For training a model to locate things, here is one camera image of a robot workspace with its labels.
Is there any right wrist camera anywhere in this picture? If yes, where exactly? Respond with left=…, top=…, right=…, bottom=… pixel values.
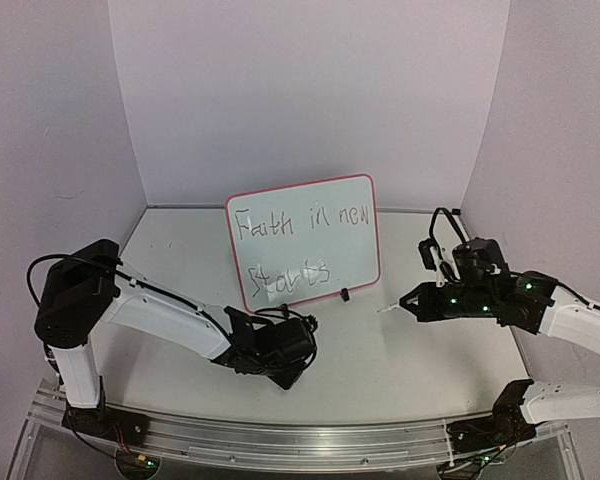
left=418, top=206, right=468, bottom=287

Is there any pink framed whiteboard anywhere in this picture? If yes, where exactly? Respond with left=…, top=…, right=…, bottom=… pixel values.
left=225, top=174, right=381, bottom=312

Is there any whiteboard marker pen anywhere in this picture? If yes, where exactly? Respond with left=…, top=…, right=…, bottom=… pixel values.
left=376, top=302, right=401, bottom=314

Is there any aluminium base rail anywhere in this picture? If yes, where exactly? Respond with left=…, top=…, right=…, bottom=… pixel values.
left=7, top=381, right=581, bottom=479

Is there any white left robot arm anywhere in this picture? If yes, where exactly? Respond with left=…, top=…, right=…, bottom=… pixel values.
left=26, top=239, right=318, bottom=435

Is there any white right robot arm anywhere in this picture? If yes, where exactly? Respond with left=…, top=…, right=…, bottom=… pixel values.
left=398, top=238, right=600, bottom=434

